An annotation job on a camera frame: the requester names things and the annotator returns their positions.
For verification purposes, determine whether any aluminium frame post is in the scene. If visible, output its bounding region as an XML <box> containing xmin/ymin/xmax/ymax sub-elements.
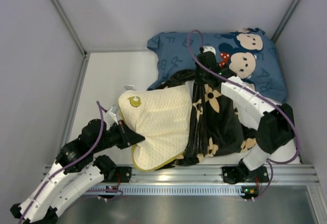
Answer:
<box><xmin>50</xmin><ymin>0</ymin><xmax>87</xmax><ymax>57</ymax></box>
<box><xmin>271</xmin><ymin>0</ymin><xmax>301</xmax><ymax>43</ymax></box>

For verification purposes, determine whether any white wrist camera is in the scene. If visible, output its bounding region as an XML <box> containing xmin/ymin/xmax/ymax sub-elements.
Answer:
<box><xmin>104</xmin><ymin>105</ymin><xmax>122</xmax><ymax>124</ymax></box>
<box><xmin>200</xmin><ymin>45</ymin><xmax>216</xmax><ymax>55</ymax></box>

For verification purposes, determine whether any aluminium mounting rail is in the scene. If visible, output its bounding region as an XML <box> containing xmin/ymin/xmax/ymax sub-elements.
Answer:
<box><xmin>43</xmin><ymin>163</ymin><xmax>319</xmax><ymax>186</ymax></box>

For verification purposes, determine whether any perforated cable duct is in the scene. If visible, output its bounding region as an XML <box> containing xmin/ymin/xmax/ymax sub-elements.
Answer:
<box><xmin>85</xmin><ymin>184</ymin><xmax>257</xmax><ymax>196</ymax></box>

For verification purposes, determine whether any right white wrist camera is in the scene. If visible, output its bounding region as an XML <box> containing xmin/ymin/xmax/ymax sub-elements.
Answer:
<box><xmin>200</xmin><ymin>45</ymin><xmax>216</xmax><ymax>55</ymax></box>

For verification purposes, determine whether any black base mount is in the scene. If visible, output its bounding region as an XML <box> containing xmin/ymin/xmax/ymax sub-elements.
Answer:
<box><xmin>222</xmin><ymin>165</ymin><xmax>269</xmax><ymax>184</ymax></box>
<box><xmin>111</xmin><ymin>166</ymin><xmax>132</xmax><ymax>183</ymax></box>

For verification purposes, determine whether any white pillow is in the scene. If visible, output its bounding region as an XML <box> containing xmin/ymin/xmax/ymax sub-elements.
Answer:
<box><xmin>118</xmin><ymin>84</ymin><xmax>192</xmax><ymax>171</ymax></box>

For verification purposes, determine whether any black floral plush pillowcase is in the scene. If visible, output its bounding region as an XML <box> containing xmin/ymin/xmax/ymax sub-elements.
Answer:
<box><xmin>148</xmin><ymin>69</ymin><xmax>256</xmax><ymax>168</ymax></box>

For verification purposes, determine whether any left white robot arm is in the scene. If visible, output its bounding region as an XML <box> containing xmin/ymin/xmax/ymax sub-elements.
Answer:
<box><xmin>10</xmin><ymin>119</ymin><xmax>145</xmax><ymax>223</ymax></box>

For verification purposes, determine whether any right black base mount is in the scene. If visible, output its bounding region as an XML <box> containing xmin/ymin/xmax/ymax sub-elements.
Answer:
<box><xmin>222</xmin><ymin>165</ymin><xmax>269</xmax><ymax>184</ymax></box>

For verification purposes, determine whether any left aluminium frame post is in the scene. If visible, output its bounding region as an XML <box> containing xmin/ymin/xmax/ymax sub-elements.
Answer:
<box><xmin>50</xmin><ymin>0</ymin><xmax>87</xmax><ymax>57</ymax></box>

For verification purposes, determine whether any right aluminium frame post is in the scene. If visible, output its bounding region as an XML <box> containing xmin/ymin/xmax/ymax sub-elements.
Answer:
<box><xmin>271</xmin><ymin>0</ymin><xmax>301</xmax><ymax>43</ymax></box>

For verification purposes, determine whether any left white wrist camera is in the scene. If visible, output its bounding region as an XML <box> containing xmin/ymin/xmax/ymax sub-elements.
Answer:
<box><xmin>104</xmin><ymin>105</ymin><xmax>122</xmax><ymax>124</ymax></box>

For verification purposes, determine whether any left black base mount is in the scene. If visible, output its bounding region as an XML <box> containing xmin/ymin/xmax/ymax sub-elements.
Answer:
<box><xmin>111</xmin><ymin>166</ymin><xmax>132</xmax><ymax>183</ymax></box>

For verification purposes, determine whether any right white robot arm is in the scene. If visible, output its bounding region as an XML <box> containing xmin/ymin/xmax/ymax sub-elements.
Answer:
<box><xmin>195</xmin><ymin>52</ymin><xmax>297</xmax><ymax>184</ymax></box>

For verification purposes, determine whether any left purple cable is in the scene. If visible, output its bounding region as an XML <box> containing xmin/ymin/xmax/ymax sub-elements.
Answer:
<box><xmin>17</xmin><ymin>101</ymin><xmax>125</xmax><ymax>224</ymax></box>

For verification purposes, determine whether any blue cartoon print pillow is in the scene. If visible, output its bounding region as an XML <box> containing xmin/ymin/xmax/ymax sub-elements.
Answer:
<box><xmin>147</xmin><ymin>28</ymin><xmax>288</xmax><ymax>103</ymax></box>

